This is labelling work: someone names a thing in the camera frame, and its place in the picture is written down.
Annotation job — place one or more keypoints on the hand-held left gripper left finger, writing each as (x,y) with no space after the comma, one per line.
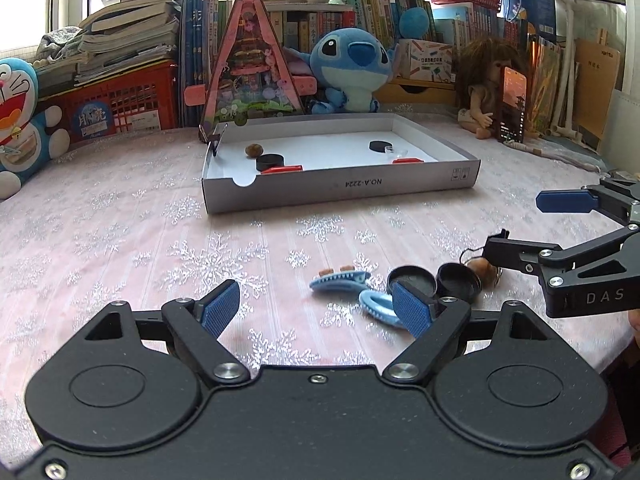
(220,310)

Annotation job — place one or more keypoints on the white pipe rack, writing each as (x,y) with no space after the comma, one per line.
(570,60)

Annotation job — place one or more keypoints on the colourful picture books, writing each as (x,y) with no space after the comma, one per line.
(542,85)

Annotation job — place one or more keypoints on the blue hair clip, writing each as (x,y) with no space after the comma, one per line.
(340,280)
(377,305)

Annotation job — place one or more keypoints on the large black binder clip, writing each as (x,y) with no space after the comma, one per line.
(501,234)

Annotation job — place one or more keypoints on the blue cat plush toy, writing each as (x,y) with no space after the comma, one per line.
(20,110)

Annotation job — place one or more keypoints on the printed cardboard box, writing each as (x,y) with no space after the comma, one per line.
(425,62)

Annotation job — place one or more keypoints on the blue paper bag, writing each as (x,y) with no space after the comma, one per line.
(530,2)

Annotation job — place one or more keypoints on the small black binder clip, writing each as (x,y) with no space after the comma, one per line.
(216,140)

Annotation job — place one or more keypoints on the black round disc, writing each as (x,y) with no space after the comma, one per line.
(380,146)
(270,161)

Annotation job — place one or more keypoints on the red plastic crate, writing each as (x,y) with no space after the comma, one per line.
(125,105)

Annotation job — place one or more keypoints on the short row of books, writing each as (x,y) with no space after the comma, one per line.
(300,25)

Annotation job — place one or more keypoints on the blue big-eared plush toy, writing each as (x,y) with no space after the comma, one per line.
(350,60)

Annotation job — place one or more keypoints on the blue upright books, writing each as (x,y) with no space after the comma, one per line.
(197,50)

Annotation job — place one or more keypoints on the pink snowflake tablecloth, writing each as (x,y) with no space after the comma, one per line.
(125,220)

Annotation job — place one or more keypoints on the brown cardboard sheet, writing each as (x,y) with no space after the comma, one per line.
(595,90)

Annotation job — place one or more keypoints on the pink triangular dollhouse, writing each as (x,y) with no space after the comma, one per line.
(250,70)

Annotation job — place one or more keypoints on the blue pompom ball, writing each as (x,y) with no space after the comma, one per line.
(414,22)

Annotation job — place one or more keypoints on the long row of books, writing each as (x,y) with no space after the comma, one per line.
(380,10)

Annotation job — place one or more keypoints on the red plastic peg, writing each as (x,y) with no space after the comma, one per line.
(407,161)
(282,169)

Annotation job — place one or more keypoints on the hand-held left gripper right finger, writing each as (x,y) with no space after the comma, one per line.
(410,310)

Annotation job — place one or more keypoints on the brown-haired doll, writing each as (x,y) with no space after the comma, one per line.
(482,75)

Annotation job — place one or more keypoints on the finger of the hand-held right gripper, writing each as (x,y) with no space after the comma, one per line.
(520,255)
(565,201)

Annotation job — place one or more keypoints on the grey cloth bundle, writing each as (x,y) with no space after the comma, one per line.
(57,42)

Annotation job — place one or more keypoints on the white cardboard box tray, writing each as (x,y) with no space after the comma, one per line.
(350,182)

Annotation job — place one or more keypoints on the brown walnut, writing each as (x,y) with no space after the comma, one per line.
(482,266)
(253,150)

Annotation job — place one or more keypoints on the black round lid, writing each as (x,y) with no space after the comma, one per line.
(415,277)
(457,282)

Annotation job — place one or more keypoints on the clear plastic lid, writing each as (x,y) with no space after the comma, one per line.
(397,151)

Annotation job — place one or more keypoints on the stack of books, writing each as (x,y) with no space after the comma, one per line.
(130,25)

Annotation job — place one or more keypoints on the wooden drawer box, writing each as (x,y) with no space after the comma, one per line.
(415,92)

